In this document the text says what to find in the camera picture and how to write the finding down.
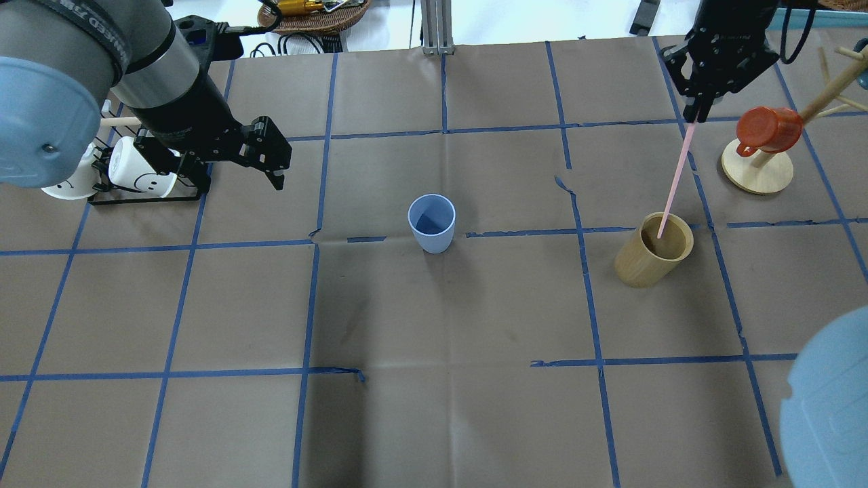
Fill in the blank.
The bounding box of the wooden mug tree stand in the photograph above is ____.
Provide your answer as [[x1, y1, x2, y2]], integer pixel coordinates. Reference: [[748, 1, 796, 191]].
[[720, 38, 866, 195]]

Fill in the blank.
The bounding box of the bamboo wooden cup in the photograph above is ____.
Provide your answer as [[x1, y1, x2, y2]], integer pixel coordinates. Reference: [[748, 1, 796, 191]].
[[614, 212, 694, 288]]

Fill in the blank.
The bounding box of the pink chopstick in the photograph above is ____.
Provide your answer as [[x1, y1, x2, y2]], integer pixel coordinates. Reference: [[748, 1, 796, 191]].
[[655, 121, 697, 240]]

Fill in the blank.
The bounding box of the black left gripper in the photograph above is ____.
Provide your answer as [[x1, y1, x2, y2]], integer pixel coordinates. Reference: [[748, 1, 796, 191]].
[[134, 102, 292, 195]]

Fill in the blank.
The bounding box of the light blue plastic cup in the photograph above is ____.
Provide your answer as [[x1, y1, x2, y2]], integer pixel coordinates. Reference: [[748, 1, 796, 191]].
[[407, 194, 458, 254]]

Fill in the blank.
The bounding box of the aluminium frame post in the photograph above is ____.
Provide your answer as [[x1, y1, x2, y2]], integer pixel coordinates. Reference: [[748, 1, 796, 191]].
[[420, 0, 455, 56]]

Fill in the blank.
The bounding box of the wicker basket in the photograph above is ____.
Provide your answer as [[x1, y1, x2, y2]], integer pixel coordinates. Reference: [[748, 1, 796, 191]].
[[255, 1, 371, 35]]

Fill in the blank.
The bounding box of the orange mug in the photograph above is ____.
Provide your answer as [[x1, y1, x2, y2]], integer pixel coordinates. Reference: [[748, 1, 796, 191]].
[[736, 106, 805, 157]]

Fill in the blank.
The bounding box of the white smiley mug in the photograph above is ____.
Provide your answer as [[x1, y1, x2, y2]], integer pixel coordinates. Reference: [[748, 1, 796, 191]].
[[41, 142, 100, 201], [108, 136, 177, 198]]

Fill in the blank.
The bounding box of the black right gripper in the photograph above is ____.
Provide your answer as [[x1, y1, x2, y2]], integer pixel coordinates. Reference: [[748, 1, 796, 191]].
[[661, 1, 779, 123]]

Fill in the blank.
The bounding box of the black wire cup rack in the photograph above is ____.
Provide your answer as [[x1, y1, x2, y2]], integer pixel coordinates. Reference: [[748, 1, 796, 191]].
[[85, 100, 203, 206]]

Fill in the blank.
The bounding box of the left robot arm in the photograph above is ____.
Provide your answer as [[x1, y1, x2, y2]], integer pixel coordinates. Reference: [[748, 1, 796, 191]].
[[1, 1, 292, 192]]

